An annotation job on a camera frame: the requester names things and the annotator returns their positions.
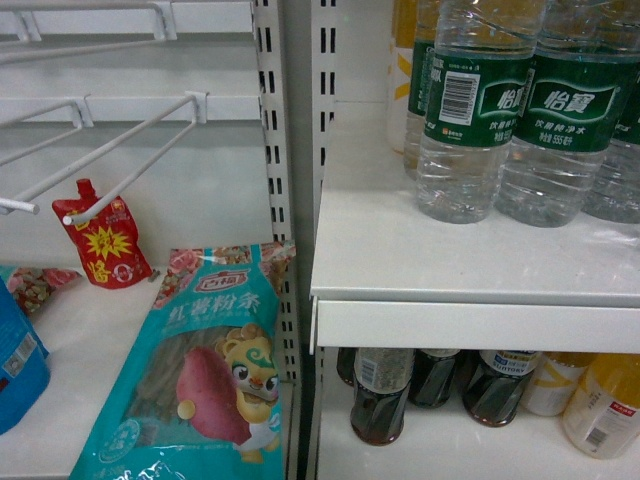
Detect clear water bottle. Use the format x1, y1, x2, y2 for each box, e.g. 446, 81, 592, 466
416, 1, 545, 224
495, 1, 639, 227
582, 75, 639, 224

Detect white upper shelf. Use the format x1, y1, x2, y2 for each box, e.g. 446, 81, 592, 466
308, 114, 640, 356

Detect white slotted shelf upright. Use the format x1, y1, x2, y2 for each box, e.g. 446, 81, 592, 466
254, 1, 339, 479

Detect teal sweet potato noodle bag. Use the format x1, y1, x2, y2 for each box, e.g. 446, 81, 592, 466
72, 241, 296, 479

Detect red sauce pouch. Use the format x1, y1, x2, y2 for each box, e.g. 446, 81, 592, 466
63, 197, 152, 290

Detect dark suntory tea bottle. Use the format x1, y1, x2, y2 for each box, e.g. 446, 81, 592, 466
462, 350, 542, 428

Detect yellow juice bottle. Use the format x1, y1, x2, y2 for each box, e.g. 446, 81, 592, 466
520, 351, 598, 417
562, 353, 639, 459

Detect blue package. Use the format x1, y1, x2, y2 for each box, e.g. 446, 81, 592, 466
0, 281, 50, 434

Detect white wire display hook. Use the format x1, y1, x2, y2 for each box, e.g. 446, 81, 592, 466
62, 90, 209, 226
1, 98, 87, 215

